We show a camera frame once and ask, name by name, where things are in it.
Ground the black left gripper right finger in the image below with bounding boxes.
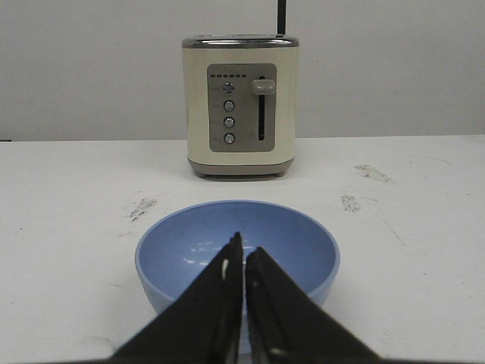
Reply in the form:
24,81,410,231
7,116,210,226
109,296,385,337
246,247,381,363

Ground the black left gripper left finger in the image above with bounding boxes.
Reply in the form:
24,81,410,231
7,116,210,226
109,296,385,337
109,232,243,363

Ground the blue bowl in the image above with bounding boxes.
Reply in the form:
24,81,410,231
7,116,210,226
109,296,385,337
135,200,340,323

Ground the cream two-slot toaster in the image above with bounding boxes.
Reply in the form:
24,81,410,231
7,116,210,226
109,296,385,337
181,34,299,176

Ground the black vertical pole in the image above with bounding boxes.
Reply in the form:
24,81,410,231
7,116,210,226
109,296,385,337
277,0,286,35

